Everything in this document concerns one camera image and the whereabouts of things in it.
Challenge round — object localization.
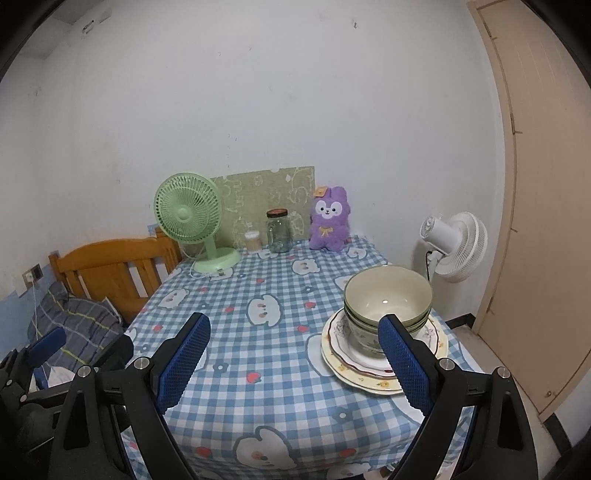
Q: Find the round yellow flower plate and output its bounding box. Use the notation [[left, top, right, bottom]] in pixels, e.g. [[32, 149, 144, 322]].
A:
[[321, 313, 450, 382]]

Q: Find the scalloped yellow flower plate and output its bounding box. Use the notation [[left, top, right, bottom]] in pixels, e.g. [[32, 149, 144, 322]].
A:
[[320, 333, 449, 396]]

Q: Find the floral bowl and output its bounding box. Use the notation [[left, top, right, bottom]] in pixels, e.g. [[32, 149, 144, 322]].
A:
[[344, 265, 433, 326], [346, 316, 438, 353], [344, 306, 429, 333]]

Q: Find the pink rimmed floral plate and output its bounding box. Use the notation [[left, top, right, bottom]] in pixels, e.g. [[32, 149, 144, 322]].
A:
[[325, 306, 446, 375]]

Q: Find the crumpled white tissue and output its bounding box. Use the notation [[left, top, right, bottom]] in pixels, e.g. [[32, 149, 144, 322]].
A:
[[33, 366, 75, 390]]

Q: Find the grey plaid pillow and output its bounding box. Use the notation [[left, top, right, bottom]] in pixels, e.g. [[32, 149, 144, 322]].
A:
[[27, 281, 124, 380]]

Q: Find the blue checkered tablecloth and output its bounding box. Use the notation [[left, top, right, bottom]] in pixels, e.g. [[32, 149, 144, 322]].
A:
[[127, 237, 423, 479]]

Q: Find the beige door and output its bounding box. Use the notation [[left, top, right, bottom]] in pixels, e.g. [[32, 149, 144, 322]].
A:
[[469, 1, 590, 418]]

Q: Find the cotton swab container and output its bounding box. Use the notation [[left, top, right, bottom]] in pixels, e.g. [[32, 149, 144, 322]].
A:
[[245, 230, 263, 253]]

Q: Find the green desk fan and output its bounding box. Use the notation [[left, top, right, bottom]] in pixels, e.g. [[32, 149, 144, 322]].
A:
[[153, 172, 240, 275]]

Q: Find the glass jar black lid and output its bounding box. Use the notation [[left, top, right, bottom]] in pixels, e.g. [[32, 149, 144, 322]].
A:
[[266, 208, 293, 254]]

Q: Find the white standing fan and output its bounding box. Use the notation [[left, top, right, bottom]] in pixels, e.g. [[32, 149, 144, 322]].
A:
[[420, 212, 488, 283]]

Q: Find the green patterned board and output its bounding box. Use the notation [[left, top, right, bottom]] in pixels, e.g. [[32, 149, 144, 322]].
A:
[[212, 166, 315, 249]]

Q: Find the purple plush bunny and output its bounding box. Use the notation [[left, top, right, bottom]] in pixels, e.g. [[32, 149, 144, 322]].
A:
[[308, 186, 351, 252]]

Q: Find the wall power outlet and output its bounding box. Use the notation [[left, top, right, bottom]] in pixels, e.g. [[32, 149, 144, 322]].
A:
[[22, 264, 43, 289]]

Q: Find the white fan cable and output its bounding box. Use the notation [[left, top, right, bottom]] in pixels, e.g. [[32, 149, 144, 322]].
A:
[[179, 242, 205, 278]]

